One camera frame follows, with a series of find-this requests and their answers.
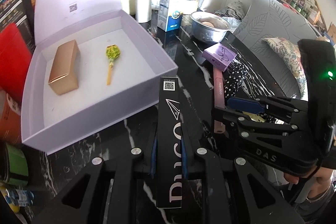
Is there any pink colorkey slim box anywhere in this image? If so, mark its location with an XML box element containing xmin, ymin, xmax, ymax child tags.
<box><xmin>213</xmin><ymin>66</ymin><xmax>227</xmax><ymax>135</ymax></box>

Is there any black Duco long box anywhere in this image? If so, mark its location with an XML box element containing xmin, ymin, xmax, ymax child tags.
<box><xmin>154</xmin><ymin>77</ymin><xmax>183</xmax><ymax>209</ymax></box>

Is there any cream hair claw clip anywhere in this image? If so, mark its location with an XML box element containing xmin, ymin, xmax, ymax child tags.
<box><xmin>243</xmin><ymin>111</ymin><xmax>265</xmax><ymax>123</ymax></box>

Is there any orange spice jar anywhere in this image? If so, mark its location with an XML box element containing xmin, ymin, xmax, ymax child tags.
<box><xmin>0</xmin><ymin>90</ymin><xmax>21</xmax><ymax>145</ymax></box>

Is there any floral cushion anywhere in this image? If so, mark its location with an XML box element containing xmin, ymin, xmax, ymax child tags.
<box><xmin>263</xmin><ymin>38</ymin><xmax>308</xmax><ymax>101</ymax></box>

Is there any purple flat box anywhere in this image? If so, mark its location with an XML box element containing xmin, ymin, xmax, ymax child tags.
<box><xmin>202</xmin><ymin>43</ymin><xmax>237</xmax><ymax>72</ymax></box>

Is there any red plastic container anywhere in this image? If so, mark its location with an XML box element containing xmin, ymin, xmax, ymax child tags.
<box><xmin>0</xmin><ymin>23</ymin><xmax>32</xmax><ymax>104</ymax></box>

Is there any person's hand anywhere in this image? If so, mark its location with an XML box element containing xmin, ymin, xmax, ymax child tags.
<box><xmin>284</xmin><ymin>167</ymin><xmax>334</xmax><ymax>200</ymax></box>

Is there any green tin can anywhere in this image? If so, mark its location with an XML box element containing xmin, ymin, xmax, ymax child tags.
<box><xmin>1</xmin><ymin>142</ymin><xmax>29</xmax><ymax>186</ymax></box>

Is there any grey leaf pattern chair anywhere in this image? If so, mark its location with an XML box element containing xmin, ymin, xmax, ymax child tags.
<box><xmin>234</xmin><ymin>0</ymin><xmax>317</xmax><ymax>100</ymax></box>

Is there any metal bowl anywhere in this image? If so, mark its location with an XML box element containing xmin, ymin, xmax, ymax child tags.
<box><xmin>190</xmin><ymin>11</ymin><xmax>232</xmax><ymax>43</ymax></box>

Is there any black polka dot scrunchie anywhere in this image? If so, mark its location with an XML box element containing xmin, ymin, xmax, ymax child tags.
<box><xmin>224</xmin><ymin>63</ymin><xmax>247</xmax><ymax>98</ymax></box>

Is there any open lavender gift box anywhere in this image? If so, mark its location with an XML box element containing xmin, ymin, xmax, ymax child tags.
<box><xmin>21</xmin><ymin>0</ymin><xmax>178</xmax><ymax>154</ymax></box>

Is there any blue white milk carton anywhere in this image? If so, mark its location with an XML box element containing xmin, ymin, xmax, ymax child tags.
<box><xmin>157</xmin><ymin>0</ymin><xmax>186</xmax><ymax>32</ymax></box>

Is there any gold rectangular box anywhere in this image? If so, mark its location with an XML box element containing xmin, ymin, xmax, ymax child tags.
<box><xmin>49</xmin><ymin>40</ymin><xmax>80</xmax><ymax>96</ymax></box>

